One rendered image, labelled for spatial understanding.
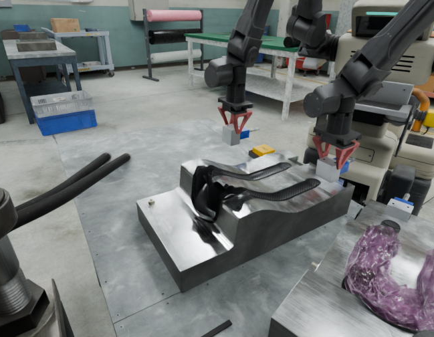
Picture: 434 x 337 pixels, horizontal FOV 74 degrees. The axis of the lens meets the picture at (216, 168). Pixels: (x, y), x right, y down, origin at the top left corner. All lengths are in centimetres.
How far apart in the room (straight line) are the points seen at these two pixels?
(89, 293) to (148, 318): 116
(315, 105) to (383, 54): 16
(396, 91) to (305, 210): 52
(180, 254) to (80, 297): 118
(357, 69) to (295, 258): 43
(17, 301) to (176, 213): 33
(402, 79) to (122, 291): 96
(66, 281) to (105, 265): 115
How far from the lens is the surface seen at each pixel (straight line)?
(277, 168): 86
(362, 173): 114
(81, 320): 165
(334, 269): 60
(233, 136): 91
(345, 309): 50
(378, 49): 70
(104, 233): 78
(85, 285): 178
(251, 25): 82
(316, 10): 101
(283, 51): 388
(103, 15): 715
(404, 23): 69
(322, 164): 82
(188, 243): 62
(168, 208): 72
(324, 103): 69
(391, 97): 107
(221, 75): 81
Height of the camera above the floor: 129
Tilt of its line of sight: 29 degrees down
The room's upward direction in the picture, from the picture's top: 1 degrees clockwise
